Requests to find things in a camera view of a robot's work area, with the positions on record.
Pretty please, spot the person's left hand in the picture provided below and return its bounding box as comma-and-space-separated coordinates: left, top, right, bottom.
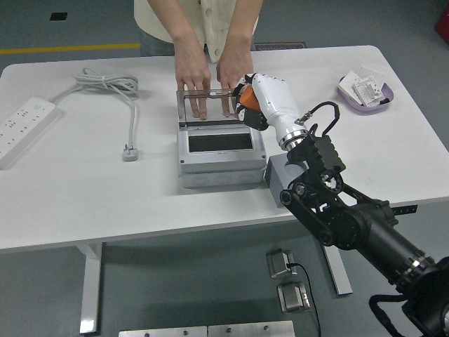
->
215, 55, 254, 119

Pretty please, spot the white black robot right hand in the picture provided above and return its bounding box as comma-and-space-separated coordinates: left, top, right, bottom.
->
233, 72, 309, 148

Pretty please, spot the person's right hand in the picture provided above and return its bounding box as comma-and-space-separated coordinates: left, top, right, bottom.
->
174, 52, 213, 121

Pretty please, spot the orange cylindrical battery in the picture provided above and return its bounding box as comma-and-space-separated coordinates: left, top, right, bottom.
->
239, 85, 260, 110

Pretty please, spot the transparent hinged box lid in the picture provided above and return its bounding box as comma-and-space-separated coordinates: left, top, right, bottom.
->
175, 88, 246, 128

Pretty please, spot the grey cube battery holder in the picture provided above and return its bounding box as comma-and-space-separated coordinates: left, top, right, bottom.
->
264, 154, 302, 209

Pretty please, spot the grey plastic junction box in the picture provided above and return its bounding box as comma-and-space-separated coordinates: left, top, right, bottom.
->
176, 121, 268, 190

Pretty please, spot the dark floor mat with text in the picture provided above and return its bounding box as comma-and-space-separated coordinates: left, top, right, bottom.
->
253, 41, 308, 53

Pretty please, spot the person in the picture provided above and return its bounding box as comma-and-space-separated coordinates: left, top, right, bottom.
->
133, 0, 264, 64

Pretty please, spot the white plain card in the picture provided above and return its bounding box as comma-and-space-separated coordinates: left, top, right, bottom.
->
342, 70, 362, 105

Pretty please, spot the white printed component card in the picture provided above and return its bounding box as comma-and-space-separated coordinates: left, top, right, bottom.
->
352, 77, 383, 107

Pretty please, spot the clear plastic package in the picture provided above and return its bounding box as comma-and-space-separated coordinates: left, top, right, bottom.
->
356, 60, 387, 84

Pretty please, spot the purple shallow tray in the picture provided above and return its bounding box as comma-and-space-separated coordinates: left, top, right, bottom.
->
337, 75, 396, 115

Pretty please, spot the yellow floor tape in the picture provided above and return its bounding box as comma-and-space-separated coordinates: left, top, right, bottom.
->
0, 42, 141, 56

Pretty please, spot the small metal floor socket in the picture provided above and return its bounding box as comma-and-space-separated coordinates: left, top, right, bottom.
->
266, 248, 298, 280

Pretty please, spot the white power strip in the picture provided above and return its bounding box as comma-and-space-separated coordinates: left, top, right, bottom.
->
0, 97, 60, 172

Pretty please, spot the red object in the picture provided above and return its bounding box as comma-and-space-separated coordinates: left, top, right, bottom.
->
434, 6, 449, 36

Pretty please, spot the white table right leg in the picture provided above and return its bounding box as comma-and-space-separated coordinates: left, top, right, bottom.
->
314, 217, 354, 296

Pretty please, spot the white table leg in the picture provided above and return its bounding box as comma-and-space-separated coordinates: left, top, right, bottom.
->
314, 217, 354, 296
76, 241, 103, 334

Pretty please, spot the large metal floor socket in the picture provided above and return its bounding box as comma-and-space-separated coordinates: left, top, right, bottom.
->
276, 280, 311, 314

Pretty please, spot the metal plate with screws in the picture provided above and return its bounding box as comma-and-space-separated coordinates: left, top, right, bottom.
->
208, 319, 295, 337

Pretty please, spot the white table left leg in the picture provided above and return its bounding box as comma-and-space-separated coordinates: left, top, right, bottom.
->
76, 241, 103, 334

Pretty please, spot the wide metal plate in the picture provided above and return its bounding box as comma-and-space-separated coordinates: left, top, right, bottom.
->
118, 325, 208, 337

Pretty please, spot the white power cable with plug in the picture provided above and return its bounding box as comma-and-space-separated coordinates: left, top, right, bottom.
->
48, 66, 142, 162

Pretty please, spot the black floor cable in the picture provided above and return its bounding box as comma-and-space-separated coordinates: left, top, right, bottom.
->
286, 262, 322, 337

